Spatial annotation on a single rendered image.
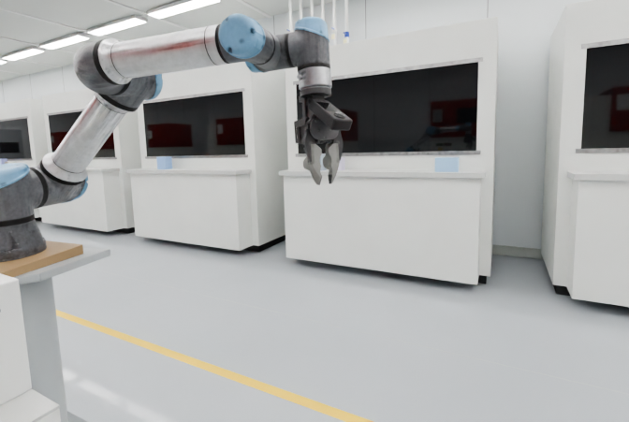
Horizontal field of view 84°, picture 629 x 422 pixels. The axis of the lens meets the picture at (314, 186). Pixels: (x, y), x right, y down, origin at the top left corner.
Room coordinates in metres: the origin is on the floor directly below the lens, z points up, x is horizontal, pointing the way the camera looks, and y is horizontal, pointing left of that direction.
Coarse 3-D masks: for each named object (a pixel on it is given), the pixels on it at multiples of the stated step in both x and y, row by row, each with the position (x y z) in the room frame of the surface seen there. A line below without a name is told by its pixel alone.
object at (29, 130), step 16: (0, 112) 6.16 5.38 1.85; (16, 112) 5.90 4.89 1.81; (32, 112) 5.72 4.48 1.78; (0, 128) 6.19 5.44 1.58; (16, 128) 5.93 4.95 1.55; (32, 128) 5.69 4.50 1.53; (0, 144) 6.22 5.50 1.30; (16, 144) 5.96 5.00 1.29; (32, 144) 5.72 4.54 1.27; (0, 160) 5.94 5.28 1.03; (16, 160) 5.98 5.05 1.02; (32, 160) 5.74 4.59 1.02
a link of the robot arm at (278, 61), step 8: (280, 40) 0.80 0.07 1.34; (280, 48) 0.79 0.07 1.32; (272, 56) 0.77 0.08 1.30; (280, 56) 0.80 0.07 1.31; (288, 56) 0.80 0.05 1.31; (248, 64) 0.83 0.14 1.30; (264, 64) 0.77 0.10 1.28; (272, 64) 0.80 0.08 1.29; (280, 64) 0.82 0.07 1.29; (288, 64) 0.82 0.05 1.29; (256, 72) 0.86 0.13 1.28; (264, 72) 0.85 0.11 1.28
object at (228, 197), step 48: (192, 96) 4.02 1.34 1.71; (240, 96) 3.71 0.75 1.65; (144, 144) 4.43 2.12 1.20; (192, 144) 4.04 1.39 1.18; (240, 144) 3.72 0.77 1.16; (144, 192) 4.13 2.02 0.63; (192, 192) 3.76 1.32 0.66; (240, 192) 3.52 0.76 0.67; (192, 240) 3.79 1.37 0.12; (240, 240) 3.49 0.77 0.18
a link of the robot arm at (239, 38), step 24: (216, 24) 0.72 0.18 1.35; (240, 24) 0.66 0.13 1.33; (96, 48) 0.76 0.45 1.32; (120, 48) 0.75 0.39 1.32; (144, 48) 0.74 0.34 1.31; (168, 48) 0.72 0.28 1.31; (192, 48) 0.71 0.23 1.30; (216, 48) 0.70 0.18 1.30; (240, 48) 0.67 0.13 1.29; (264, 48) 0.71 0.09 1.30; (96, 72) 0.77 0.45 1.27; (120, 72) 0.77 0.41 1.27; (144, 72) 0.77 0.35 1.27; (168, 72) 0.77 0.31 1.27
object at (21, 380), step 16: (0, 288) 0.38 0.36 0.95; (16, 288) 0.40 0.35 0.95; (0, 304) 0.38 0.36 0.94; (16, 304) 0.39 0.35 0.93; (0, 320) 0.38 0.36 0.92; (16, 320) 0.39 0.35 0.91; (0, 336) 0.38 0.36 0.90; (16, 336) 0.39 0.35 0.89; (0, 352) 0.38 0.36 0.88; (16, 352) 0.39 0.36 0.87; (0, 368) 0.37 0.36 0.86; (16, 368) 0.39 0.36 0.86; (0, 384) 0.37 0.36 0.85; (16, 384) 0.39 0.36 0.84; (0, 400) 0.37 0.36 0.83
